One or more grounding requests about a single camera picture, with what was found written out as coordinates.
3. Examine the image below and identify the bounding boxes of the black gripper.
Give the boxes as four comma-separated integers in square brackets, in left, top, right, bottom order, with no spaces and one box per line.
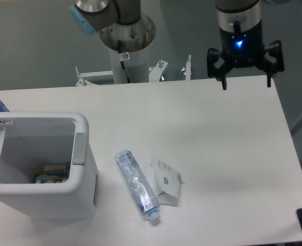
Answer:
[207,19,285,90]

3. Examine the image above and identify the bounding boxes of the crushed clear plastic bottle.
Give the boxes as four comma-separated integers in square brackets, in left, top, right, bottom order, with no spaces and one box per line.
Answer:
[114,150,161,222]

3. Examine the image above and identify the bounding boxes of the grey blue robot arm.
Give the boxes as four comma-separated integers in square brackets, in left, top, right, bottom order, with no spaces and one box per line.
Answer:
[70,1,285,88]

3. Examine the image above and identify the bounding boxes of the white open trash can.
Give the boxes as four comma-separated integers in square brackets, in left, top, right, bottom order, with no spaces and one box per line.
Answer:
[0,112,98,219]

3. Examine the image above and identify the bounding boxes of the colourful snack wrapper in bin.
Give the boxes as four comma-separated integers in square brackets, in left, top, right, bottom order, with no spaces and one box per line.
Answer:
[32,163,71,184]

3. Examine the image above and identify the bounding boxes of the white metal base frame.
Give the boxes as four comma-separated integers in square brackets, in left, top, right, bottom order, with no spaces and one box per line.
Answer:
[75,54,193,87]

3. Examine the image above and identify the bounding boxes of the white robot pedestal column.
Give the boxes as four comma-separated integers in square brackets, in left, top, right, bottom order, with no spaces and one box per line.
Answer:
[99,13,156,84]

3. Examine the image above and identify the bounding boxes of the black cable on pedestal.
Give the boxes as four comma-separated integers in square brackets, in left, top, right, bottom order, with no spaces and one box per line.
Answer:
[117,39,132,84]

